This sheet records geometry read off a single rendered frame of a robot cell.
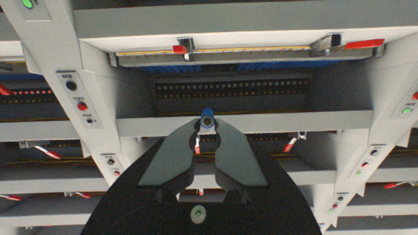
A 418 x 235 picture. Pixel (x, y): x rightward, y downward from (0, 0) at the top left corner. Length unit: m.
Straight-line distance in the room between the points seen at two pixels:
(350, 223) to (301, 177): 0.60
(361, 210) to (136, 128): 0.84
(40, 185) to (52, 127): 0.26
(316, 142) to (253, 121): 0.33
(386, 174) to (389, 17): 0.45
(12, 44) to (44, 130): 0.18
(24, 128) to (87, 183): 0.20
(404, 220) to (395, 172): 0.60
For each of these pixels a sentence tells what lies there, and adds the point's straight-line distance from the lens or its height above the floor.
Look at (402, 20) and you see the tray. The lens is 0.40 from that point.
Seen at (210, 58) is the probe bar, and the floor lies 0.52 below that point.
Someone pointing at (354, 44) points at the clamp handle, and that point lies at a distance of 0.29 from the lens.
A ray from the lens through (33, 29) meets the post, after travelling 0.37.
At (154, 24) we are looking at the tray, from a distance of 0.25.
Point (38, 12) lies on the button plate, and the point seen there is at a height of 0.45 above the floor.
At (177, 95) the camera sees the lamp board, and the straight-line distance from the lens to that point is 0.41.
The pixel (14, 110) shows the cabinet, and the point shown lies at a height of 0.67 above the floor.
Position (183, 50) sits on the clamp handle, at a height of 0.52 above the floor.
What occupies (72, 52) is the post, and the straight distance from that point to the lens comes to 0.33.
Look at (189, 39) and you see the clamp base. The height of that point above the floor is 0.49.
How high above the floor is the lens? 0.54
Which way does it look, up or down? 24 degrees up
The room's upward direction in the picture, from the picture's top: 178 degrees clockwise
